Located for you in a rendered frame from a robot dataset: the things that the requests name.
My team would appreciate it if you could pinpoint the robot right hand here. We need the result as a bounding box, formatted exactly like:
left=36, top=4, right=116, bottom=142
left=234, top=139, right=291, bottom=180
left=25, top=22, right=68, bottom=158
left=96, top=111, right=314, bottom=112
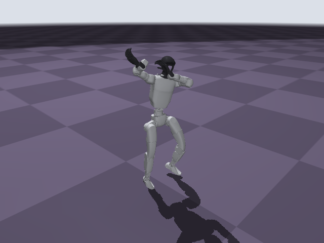
left=125, top=48, right=145, bottom=69

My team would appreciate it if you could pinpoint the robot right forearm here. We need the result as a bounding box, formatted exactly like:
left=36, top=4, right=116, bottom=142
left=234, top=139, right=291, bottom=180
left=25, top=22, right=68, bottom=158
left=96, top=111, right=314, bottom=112
left=135, top=59, right=148, bottom=72

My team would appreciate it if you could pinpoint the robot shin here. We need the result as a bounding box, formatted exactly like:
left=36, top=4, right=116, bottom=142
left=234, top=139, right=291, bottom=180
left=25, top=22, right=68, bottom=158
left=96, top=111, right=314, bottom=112
left=170, top=151, right=186, bottom=167
left=144, top=152, right=153, bottom=181

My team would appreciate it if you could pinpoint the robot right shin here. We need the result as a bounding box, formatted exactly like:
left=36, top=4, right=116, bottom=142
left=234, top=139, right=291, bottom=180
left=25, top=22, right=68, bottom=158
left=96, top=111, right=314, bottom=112
left=144, top=152, right=153, bottom=181

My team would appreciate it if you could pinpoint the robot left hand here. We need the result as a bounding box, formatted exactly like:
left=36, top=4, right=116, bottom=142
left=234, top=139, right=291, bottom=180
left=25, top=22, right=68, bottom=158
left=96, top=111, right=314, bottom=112
left=155, top=60, right=174, bottom=77

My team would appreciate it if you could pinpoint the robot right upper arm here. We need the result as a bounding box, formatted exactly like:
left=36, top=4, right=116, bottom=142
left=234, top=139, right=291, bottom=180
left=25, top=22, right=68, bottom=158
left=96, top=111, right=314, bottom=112
left=133, top=66, right=155, bottom=85

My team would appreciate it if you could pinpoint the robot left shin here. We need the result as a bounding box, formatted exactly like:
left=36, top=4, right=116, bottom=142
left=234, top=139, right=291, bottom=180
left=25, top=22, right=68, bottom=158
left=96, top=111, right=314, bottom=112
left=170, top=151, right=186, bottom=167

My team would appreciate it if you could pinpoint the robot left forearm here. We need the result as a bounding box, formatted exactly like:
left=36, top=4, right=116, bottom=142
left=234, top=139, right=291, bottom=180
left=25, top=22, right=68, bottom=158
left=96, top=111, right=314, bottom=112
left=167, top=73, right=190, bottom=84

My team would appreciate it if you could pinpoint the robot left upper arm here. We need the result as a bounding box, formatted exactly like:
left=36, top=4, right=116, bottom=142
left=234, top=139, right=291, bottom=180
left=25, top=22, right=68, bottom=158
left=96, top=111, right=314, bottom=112
left=175, top=79, right=193, bottom=88

